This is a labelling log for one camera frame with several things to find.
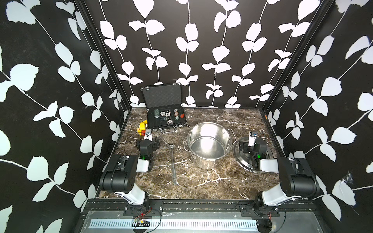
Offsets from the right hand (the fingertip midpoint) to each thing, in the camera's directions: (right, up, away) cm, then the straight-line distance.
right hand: (245, 137), depth 96 cm
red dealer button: (-44, +15, +18) cm, 50 cm away
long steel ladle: (-50, -6, 0) cm, 50 cm away
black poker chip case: (-58, +22, +19) cm, 65 cm away
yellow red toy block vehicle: (-72, +4, +4) cm, 72 cm away
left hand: (-65, +2, -2) cm, 65 cm away
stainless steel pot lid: (-2, -14, -3) cm, 15 cm away
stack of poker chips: (-64, +17, +15) cm, 68 cm away
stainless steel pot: (-26, -3, 0) cm, 26 cm away
